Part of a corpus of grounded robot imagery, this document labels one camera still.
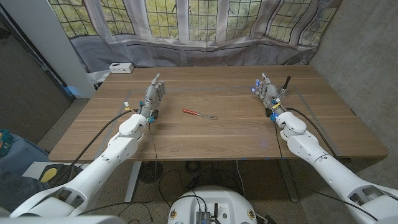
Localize silver handbell with black handle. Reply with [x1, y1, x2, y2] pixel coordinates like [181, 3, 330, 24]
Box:
[279, 75, 292, 99]

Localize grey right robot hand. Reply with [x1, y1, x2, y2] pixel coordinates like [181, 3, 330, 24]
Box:
[251, 72, 285, 118]

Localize person leg in jeans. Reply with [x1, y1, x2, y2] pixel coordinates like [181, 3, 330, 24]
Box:
[0, 169, 50, 213]

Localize teal object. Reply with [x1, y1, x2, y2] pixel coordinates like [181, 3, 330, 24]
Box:
[0, 129, 14, 157]

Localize thin black left wrist cable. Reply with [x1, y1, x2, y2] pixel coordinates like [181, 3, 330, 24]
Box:
[147, 121, 158, 202]

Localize round black floor fan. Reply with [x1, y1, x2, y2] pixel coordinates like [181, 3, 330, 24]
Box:
[139, 161, 164, 184]

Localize white power box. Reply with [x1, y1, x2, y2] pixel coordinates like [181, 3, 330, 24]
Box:
[108, 62, 135, 74]

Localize printed window backdrop cloth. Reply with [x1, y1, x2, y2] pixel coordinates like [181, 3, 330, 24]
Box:
[48, 0, 343, 75]

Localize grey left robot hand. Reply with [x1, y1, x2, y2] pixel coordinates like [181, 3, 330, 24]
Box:
[138, 73, 168, 121]

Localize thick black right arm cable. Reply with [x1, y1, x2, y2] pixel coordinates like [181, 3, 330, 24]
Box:
[285, 107, 340, 159]

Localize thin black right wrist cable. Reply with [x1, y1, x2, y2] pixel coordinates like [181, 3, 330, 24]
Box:
[272, 119, 379, 222]

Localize blue bag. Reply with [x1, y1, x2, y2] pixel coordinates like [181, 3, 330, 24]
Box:
[0, 133, 50, 184]

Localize grey table leg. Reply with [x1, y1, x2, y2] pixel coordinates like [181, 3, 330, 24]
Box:
[278, 159, 300, 203]

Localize white floor board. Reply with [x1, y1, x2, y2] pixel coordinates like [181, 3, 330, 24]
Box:
[22, 161, 91, 181]

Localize yellow and black foot pedal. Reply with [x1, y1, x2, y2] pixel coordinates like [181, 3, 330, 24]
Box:
[39, 164, 60, 184]

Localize fork with red handle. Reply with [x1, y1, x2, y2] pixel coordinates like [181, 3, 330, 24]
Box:
[182, 108, 219, 121]

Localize white robot torso base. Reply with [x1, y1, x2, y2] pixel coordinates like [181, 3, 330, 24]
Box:
[167, 185, 258, 224]

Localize black floor cable bundle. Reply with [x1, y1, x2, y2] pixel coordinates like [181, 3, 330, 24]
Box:
[158, 160, 246, 200]

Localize white table leg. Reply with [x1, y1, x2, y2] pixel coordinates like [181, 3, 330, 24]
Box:
[124, 161, 142, 203]

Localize grey electronics box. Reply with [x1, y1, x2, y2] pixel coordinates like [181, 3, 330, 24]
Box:
[195, 210, 211, 224]

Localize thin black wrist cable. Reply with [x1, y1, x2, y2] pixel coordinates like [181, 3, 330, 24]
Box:
[272, 119, 379, 222]
[147, 121, 158, 202]

